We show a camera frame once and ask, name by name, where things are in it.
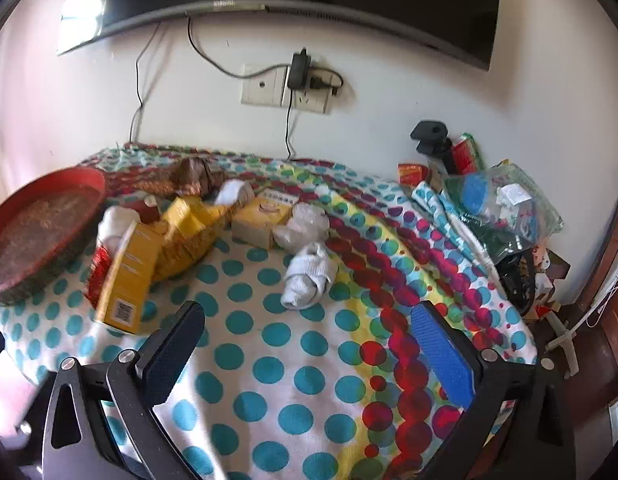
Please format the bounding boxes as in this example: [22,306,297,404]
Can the thin black television cable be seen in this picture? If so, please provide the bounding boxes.
[129,20,162,143]

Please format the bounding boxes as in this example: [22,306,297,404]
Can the brown patterned snack bag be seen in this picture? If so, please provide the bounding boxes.
[139,157,225,198]

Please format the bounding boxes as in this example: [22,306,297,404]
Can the white wall socket plate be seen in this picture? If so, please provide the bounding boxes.
[240,62,340,115]

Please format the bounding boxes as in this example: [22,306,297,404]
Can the dotted colourful blanket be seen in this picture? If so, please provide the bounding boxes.
[0,145,540,480]

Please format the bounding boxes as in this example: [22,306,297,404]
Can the black power adapter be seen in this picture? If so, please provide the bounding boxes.
[286,49,312,92]

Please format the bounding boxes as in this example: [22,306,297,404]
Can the white plastic stand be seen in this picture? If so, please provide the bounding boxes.
[546,305,580,378]

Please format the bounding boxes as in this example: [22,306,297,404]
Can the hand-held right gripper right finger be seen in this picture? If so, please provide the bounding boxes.
[410,300,577,480]

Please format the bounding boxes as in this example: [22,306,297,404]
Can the clear plastic bag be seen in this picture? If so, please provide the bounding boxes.
[272,202,330,251]

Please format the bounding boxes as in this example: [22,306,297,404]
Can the black wall plug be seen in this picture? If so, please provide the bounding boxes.
[309,72,345,96]

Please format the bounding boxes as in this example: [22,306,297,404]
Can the black adapter cable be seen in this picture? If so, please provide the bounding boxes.
[187,16,292,79]

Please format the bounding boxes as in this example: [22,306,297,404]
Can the red packet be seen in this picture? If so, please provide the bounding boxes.
[398,162,430,186]

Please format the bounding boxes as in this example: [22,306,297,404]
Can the yellow snack bag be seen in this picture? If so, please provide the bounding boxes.
[152,195,232,281]

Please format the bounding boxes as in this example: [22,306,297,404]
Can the black hanging power cable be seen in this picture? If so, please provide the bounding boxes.
[284,90,296,161]

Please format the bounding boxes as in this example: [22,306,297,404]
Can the black clamp stand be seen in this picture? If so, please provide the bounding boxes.
[410,120,452,173]

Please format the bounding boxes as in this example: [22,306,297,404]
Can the black strap bag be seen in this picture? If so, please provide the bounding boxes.
[494,247,537,318]

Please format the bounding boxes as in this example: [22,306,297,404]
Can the tall yellow box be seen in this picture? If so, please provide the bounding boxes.
[94,220,165,336]

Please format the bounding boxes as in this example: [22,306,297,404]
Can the green red box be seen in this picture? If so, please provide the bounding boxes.
[449,132,484,173]

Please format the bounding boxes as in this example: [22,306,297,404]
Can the large clear filled bag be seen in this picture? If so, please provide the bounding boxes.
[441,160,564,261]

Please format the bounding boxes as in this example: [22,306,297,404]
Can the yellow white box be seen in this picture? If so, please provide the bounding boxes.
[231,189,297,250]

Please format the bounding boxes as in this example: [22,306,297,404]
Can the red round tray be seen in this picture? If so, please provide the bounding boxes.
[0,167,108,306]

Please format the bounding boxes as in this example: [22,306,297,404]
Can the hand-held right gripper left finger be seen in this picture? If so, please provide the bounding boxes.
[42,300,206,480]

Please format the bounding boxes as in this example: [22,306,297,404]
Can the red shiny wrapper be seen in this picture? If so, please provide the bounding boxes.
[86,245,112,308]

